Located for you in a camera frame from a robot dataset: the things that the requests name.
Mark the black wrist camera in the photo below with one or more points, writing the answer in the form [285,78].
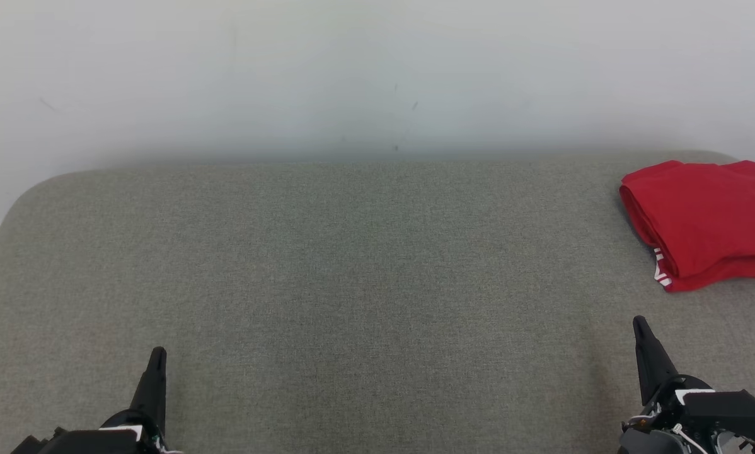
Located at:
[81,442]
[730,410]

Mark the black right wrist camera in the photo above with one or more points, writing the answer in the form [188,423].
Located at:
[730,410]

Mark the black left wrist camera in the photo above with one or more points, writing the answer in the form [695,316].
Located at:
[81,442]

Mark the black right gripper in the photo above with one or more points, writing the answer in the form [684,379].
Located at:
[658,435]

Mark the red Bulls 23 jersey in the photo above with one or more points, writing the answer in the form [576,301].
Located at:
[705,208]

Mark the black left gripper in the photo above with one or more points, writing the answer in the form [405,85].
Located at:
[154,441]

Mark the grey fabric sofa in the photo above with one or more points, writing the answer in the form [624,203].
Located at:
[352,284]

